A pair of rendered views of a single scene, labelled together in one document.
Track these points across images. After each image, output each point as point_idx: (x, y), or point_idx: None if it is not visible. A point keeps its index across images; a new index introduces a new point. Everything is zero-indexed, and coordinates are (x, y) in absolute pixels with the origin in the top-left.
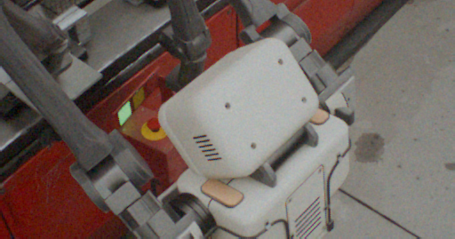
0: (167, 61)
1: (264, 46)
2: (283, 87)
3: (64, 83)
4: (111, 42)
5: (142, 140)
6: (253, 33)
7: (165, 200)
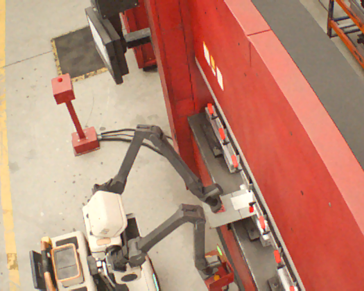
0: (253, 287)
1: (104, 215)
2: (95, 218)
3: (215, 213)
4: (255, 253)
5: (205, 254)
6: (137, 239)
7: (134, 218)
